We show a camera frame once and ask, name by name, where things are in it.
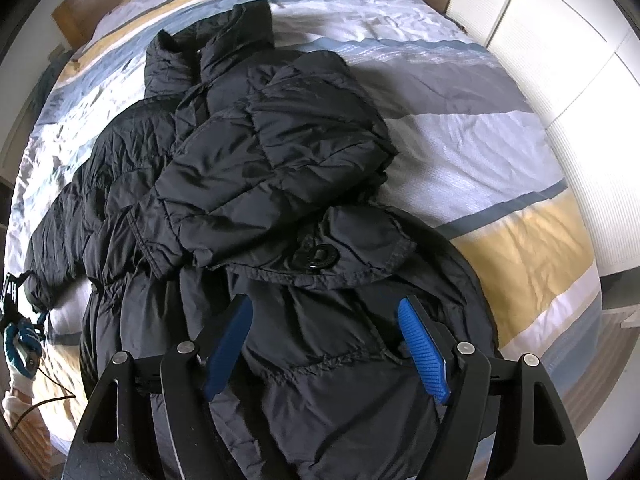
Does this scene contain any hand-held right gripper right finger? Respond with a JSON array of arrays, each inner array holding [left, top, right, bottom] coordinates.
[[397, 294, 590, 480]]

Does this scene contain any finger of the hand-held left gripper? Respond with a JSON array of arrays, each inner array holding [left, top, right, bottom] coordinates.
[[1, 271, 32, 318]]

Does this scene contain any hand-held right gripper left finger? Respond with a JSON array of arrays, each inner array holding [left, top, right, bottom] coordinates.
[[69, 293, 255, 480]]

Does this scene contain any black puffer jacket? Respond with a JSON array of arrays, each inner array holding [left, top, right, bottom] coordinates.
[[22, 0, 501, 480]]

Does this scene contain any person's left forearm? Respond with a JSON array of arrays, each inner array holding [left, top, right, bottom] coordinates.
[[0, 360, 52, 466]]

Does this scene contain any wooden headboard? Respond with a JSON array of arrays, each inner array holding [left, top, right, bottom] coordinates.
[[52, 0, 211, 50]]

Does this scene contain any white wardrobe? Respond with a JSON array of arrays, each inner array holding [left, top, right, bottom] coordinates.
[[447, 0, 640, 281]]

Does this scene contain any thin black cable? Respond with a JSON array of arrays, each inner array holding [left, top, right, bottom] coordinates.
[[11, 360, 76, 433]]

